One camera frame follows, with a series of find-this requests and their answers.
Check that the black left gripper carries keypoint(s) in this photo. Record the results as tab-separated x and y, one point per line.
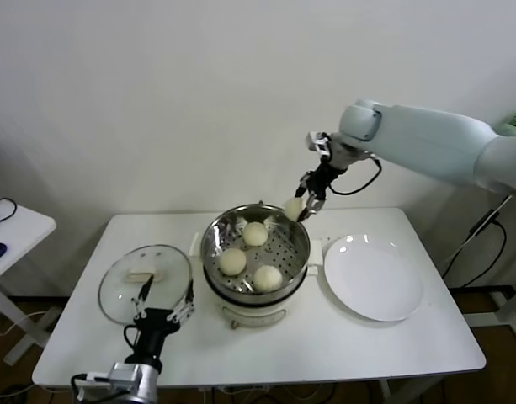
154	326

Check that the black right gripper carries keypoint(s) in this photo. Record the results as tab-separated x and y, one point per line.
325	179

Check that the white steamed baozi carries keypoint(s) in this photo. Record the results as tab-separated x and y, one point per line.
267	278
254	234
233	262
293	208

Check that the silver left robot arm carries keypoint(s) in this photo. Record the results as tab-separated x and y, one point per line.
144	381

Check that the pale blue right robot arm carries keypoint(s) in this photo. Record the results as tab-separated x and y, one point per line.
434	139

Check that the stainless steel steamer basket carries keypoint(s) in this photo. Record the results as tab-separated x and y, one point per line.
291	252

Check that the glass pot lid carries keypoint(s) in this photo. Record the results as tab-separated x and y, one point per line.
118	269

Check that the white round plate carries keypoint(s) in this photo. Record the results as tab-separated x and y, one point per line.
373	278

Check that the white side table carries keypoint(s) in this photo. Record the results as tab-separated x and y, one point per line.
26	227

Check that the white desk with legs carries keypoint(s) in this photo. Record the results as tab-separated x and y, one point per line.
506	311

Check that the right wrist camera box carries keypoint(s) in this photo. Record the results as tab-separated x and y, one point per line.
318	142

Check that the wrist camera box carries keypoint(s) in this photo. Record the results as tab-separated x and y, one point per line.
123	374
318	142

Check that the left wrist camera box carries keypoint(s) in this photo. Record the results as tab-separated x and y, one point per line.
123	374

